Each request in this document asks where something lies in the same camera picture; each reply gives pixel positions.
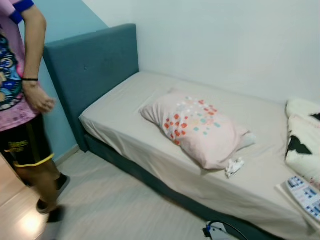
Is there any person's left hand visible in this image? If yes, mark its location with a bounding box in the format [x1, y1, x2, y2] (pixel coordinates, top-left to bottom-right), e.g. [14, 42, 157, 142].
[22, 80, 57, 114]

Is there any white and blue booklet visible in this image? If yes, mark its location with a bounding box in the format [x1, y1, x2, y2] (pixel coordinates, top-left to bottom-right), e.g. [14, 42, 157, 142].
[276, 175, 320, 223]

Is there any white tissue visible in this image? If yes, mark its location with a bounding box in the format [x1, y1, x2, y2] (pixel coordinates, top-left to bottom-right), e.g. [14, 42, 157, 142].
[225, 157, 246, 179]

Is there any pink pillow with coloured dots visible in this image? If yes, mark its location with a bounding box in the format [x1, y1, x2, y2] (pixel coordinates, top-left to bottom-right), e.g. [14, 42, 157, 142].
[139, 90, 257, 171]

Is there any person in pink shirt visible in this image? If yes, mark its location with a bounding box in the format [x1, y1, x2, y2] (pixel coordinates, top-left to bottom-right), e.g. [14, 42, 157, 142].
[0, 0, 71, 223]

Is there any cream cartoon print blanket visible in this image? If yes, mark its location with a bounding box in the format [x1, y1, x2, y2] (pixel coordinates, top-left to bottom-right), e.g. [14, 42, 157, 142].
[285, 97, 320, 188]

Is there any black shoe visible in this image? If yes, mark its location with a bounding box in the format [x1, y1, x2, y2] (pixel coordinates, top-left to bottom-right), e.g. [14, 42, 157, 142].
[54, 173, 71, 196]
[36, 199, 66, 223]

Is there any dark blue bed frame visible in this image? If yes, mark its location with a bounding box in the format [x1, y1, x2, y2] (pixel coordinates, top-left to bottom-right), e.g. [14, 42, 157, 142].
[82, 132, 281, 240]

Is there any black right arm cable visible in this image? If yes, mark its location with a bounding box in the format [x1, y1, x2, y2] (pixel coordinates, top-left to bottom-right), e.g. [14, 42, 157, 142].
[207, 220, 251, 240]

